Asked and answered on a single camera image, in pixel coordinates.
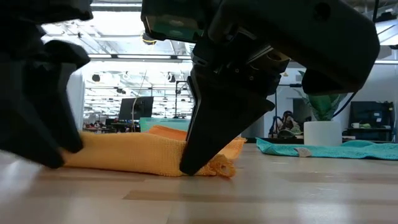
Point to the green plant in white pot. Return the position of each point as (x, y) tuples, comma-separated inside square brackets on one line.
[(323, 133)]

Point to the black metal table frame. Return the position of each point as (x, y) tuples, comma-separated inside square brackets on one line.
[(280, 140)]

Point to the black shelf unit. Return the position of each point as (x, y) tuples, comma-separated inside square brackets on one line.
[(373, 115)]

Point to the orange microfiber towel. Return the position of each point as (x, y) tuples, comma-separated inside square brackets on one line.
[(124, 152)]

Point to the white pillar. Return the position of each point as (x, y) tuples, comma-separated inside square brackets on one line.
[(77, 102)]

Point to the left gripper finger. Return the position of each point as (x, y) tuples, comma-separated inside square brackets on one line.
[(70, 93), (28, 118)]

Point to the person with headphones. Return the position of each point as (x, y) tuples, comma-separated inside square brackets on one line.
[(286, 121)]

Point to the overhead LED light bar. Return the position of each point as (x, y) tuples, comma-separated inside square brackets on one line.
[(143, 57)]

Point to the teal microfiber towel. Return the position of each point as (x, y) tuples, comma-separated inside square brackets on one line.
[(342, 151)]

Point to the white mug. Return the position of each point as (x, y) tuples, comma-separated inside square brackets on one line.
[(355, 125)]

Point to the translucent teal plastic basket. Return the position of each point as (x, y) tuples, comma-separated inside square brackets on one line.
[(161, 123)]

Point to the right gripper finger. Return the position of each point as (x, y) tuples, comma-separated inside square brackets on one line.
[(217, 124)]

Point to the black background monitor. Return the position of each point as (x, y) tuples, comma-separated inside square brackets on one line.
[(136, 107)]

